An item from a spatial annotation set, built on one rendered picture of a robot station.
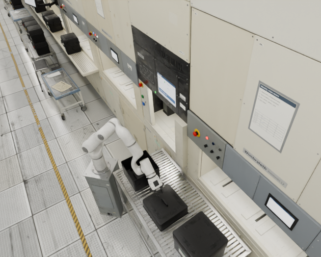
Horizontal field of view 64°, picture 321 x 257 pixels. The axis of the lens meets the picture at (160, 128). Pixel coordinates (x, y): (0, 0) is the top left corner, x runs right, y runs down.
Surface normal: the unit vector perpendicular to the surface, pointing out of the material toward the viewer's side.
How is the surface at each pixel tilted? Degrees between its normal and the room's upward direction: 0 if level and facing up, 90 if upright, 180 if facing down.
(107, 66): 90
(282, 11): 90
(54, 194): 0
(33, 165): 0
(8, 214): 0
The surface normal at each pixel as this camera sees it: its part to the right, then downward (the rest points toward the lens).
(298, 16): -0.85, 0.39
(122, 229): -0.06, -0.73
